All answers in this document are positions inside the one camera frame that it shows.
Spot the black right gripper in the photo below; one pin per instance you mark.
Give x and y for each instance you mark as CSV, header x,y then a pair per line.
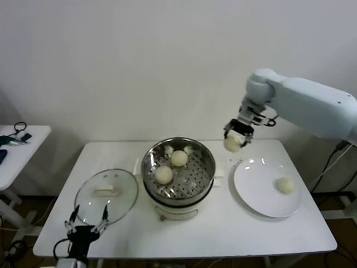
x,y
241,127

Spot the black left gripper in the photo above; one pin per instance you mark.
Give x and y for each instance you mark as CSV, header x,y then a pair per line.
x,y
82,236

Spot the white steamed baozi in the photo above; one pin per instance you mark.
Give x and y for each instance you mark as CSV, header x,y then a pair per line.
x,y
232,144
285,185
163,175
178,158

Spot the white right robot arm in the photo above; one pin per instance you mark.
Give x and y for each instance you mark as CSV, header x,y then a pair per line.
x,y
306,103

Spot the stainless steel steamer basket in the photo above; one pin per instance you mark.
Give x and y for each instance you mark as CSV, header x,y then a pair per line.
x,y
206,170

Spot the white round plate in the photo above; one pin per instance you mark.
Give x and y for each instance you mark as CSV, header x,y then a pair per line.
x,y
251,184

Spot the white side table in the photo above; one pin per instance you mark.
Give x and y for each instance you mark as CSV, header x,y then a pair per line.
x,y
28,156

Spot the small black device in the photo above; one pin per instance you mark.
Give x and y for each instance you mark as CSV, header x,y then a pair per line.
x,y
27,136

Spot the dark blue object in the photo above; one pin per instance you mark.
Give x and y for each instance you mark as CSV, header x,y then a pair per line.
x,y
2,157

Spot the green hand tool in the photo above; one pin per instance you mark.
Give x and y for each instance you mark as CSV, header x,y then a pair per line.
x,y
11,141

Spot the white shelf unit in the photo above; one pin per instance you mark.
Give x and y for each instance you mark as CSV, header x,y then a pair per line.
x,y
350,173

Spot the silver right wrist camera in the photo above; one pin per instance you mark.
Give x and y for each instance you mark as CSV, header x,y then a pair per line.
x,y
260,119

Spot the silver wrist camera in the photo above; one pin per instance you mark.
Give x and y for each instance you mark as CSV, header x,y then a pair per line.
x,y
260,119
67,263

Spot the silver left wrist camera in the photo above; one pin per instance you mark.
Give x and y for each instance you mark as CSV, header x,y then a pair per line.
x,y
67,263

